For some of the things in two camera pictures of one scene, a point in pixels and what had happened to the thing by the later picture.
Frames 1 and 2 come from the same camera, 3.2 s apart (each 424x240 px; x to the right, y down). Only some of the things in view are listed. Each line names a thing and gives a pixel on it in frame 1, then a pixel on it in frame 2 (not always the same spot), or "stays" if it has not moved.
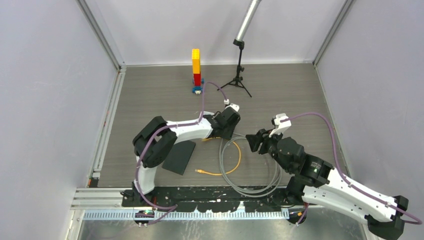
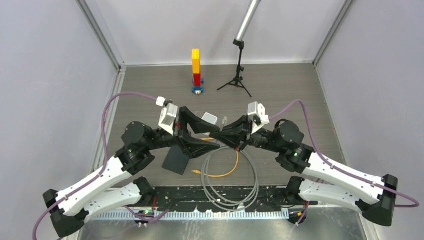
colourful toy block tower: [197, 81] stays
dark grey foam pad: [178, 157] stays
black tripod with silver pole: [239, 41] stays
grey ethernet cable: [237, 135] to [215, 201]
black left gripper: [229, 134] to [193, 148]
